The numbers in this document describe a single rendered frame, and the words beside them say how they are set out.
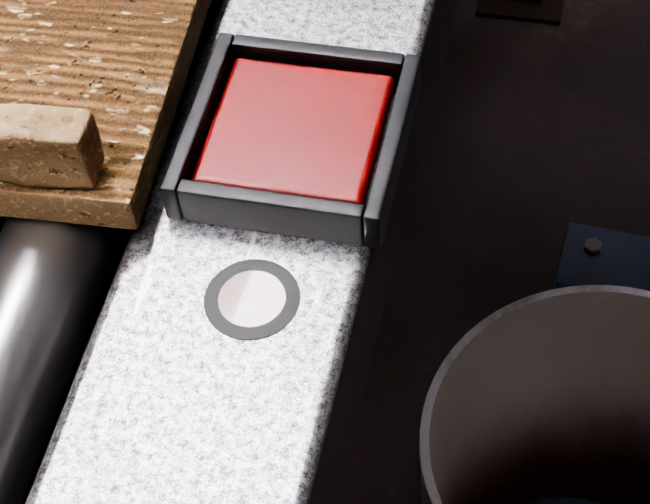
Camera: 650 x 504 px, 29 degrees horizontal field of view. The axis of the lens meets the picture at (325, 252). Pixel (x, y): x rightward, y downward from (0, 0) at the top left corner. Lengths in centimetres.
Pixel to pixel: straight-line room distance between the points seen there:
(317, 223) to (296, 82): 6
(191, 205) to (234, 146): 3
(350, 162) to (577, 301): 68
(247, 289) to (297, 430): 6
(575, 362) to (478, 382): 10
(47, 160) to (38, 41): 7
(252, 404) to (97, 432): 5
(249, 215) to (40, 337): 8
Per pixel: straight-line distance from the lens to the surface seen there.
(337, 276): 42
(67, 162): 42
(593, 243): 155
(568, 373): 118
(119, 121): 44
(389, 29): 49
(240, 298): 41
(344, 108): 44
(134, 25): 48
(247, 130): 44
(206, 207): 43
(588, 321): 111
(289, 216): 42
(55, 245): 44
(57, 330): 43
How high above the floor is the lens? 126
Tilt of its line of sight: 54 degrees down
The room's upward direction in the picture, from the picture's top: 6 degrees counter-clockwise
